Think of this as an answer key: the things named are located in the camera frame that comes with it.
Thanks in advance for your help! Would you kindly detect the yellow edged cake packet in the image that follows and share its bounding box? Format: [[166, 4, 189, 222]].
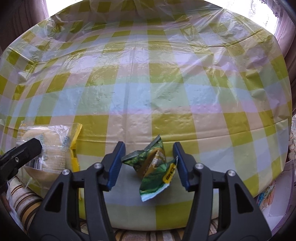
[[16, 123, 82, 182]]

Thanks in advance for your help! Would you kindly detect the purple storage box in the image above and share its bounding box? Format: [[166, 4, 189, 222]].
[[255, 159, 295, 236]]

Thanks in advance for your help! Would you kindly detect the striped sofa cushion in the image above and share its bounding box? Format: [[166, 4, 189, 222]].
[[6, 176, 220, 241]]

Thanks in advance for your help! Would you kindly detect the green candy wrapper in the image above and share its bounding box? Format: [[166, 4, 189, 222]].
[[121, 136, 179, 202]]

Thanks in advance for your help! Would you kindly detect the brown curtain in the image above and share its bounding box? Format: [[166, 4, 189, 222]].
[[261, 0, 296, 77]]

